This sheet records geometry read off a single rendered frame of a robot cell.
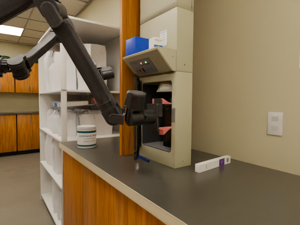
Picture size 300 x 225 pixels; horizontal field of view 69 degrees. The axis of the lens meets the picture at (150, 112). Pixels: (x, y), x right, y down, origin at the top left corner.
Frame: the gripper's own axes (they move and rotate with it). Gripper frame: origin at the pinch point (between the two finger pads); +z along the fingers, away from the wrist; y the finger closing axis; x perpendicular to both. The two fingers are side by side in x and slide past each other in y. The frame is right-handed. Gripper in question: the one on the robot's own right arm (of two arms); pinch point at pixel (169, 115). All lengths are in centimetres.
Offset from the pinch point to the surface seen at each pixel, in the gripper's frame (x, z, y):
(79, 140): 79, -13, -20
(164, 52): 8.9, 4.6, 27.9
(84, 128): 77, -11, -12
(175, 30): 9.6, 12.4, 39.3
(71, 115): 148, 1, -7
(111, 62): 166, 53, 52
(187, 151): 9.8, 19.7, -19.5
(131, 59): 33.1, 1.4, 28.7
